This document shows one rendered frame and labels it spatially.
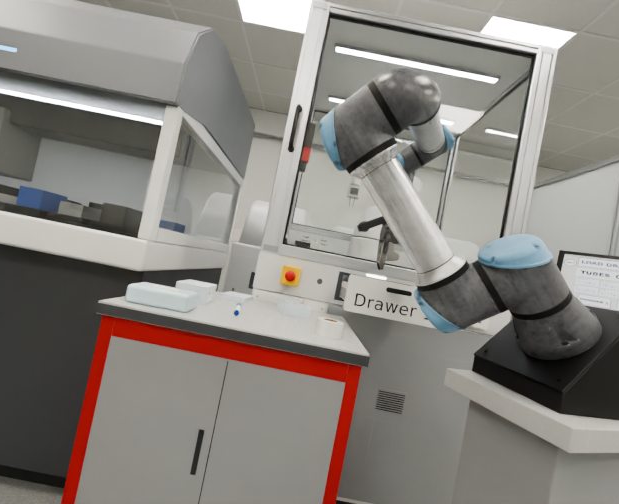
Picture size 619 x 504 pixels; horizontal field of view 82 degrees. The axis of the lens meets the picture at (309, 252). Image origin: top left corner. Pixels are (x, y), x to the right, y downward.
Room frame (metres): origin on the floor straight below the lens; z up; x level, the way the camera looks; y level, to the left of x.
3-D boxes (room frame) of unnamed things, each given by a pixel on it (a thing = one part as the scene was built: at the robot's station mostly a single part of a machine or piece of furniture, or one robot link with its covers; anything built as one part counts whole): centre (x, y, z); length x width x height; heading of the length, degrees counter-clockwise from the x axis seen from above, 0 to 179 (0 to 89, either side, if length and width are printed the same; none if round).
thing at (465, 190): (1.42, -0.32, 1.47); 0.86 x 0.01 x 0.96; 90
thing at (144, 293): (0.89, 0.33, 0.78); 0.15 x 0.10 x 0.04; 92
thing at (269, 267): (1.88, -0.32, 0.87); 1.02 x 0.95 x 0.14; 90
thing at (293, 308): (1.19, 0.01, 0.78); 0.12 x 0.08 x 0.04; 18
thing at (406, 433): (1.87, -0.33, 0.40); 1.03 x 0.95 x 0.80; 90
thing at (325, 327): (0.93, -0.09, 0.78); 0.07 x 0.07 x 0.04
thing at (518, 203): (1.87, -0.32, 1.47); 1.02 x 0.95 x 1.04; 90
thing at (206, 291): (1.07, 0.31, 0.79); 0.13 x 0.09 x 0.05; 1
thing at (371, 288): (1.07, -0.28, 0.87); 0.29 x 0.02 x 0.11; 90
